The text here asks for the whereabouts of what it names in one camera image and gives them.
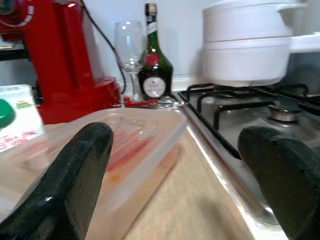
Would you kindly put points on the white lidded pot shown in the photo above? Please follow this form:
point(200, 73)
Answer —
point(245, 50)

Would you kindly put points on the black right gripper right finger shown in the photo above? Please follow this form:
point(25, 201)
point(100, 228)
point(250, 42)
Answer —
point(287, 182)

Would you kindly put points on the clear wine glass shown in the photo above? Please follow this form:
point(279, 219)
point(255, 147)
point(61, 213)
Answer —
point(130, 45)

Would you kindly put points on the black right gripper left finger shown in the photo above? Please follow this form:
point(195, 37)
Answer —
point(67, 190)

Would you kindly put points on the white carton green cap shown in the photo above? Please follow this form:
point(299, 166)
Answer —
point(27, 117)

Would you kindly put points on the clear plastic food container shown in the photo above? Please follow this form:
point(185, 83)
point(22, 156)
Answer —
point(140, 140)

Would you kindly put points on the steel gas hob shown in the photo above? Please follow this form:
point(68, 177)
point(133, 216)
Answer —
point(240, 117)

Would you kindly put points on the red kitchen appliance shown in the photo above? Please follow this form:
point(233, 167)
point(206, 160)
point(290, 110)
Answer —
point(62, 62)

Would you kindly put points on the dark green liqueur bottle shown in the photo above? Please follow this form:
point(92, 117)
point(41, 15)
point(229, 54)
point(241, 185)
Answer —
point(155, 72)

